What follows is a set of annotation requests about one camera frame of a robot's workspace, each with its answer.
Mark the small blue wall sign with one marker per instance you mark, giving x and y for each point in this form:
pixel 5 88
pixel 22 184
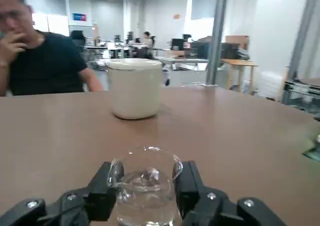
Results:
pixel 79 16

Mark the small clear glass beaker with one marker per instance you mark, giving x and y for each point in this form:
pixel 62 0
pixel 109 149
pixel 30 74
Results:
pixel 145 193

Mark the grey metal post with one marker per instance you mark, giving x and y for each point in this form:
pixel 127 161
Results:
pixel 216 35

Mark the light wooden table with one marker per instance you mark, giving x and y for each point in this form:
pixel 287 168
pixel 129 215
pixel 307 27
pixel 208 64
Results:
pixel 240 63

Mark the orange wall sign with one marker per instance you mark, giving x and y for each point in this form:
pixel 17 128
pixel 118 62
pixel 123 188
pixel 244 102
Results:
pixel 176 16

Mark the white cylindrical lidded container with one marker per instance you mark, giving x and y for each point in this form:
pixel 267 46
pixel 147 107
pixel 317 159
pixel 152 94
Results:
pixel 136 90

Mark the brown cardboard box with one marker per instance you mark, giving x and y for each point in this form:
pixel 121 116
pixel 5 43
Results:
pixel 236 42

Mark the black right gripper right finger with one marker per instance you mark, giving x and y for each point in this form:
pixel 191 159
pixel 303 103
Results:
pixel 192 193

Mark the distant seated person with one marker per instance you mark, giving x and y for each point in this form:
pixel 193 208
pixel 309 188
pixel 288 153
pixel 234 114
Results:
pixel 147 39

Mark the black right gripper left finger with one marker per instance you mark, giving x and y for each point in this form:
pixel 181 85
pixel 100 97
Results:
pixel 97 193

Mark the black office chair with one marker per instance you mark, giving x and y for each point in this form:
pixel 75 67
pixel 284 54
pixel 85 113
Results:
pixel 77 36

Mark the aluminium profile frame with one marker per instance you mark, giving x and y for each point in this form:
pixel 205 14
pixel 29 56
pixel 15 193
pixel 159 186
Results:
pixel 300 60

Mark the green-edged white device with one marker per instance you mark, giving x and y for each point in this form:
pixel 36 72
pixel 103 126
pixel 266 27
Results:
pixel 315 149

